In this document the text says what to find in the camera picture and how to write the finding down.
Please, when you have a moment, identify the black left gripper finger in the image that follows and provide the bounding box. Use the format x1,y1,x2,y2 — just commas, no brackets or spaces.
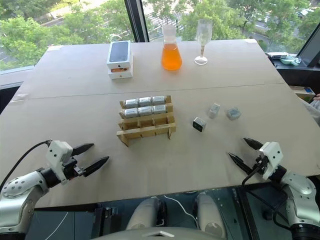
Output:
83,155,111,178
72,142,95,156

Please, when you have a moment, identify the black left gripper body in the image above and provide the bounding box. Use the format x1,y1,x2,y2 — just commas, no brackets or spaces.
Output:
63,155,86,180

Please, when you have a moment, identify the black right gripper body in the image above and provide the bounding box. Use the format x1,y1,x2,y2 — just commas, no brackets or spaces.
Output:
249,154,268,176

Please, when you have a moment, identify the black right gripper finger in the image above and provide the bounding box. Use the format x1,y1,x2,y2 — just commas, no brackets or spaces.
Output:
242,136,265,151
227,151,254,175

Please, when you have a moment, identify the wooden slotted rack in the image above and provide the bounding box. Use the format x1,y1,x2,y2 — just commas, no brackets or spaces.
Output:
115,94,177,148

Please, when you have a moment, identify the white phone box, orange print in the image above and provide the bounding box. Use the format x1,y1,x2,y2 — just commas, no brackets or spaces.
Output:
107,66,134,81

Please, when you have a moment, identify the white phone box, black print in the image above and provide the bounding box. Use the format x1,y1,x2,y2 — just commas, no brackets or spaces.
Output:
106,40,134,71

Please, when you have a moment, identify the white rounded robot leg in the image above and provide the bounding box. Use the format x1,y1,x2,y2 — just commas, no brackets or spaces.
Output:
194,192,227,239
125,196,166,231

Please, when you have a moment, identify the mint green case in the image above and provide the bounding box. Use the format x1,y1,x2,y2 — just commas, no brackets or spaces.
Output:
279,56,303,67

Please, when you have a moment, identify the white flat device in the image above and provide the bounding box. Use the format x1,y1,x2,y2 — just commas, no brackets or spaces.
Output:
270,51,291,60

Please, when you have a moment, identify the grey robot torso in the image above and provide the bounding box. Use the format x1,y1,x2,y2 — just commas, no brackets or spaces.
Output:
91,225,226,240

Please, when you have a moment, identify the flask with orange liquid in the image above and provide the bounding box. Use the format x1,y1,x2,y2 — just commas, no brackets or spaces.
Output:
161,24,183,72

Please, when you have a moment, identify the clear wine glass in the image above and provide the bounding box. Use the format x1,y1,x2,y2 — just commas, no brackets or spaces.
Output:
194,18,214,66

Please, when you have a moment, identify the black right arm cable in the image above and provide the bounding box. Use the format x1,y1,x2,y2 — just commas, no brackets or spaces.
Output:
240,159,292,227

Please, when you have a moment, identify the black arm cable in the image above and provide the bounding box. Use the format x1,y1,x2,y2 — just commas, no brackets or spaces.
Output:
240,159,292,227
0,140,53,191

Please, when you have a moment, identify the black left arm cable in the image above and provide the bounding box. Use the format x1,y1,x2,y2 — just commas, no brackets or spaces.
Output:
0,140,53,191

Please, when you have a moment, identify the thin white cable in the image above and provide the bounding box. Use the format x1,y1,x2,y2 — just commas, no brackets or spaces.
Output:
163,195,199,229

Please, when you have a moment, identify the black window frame post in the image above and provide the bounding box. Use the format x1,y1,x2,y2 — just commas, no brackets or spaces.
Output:
123,0,150,43

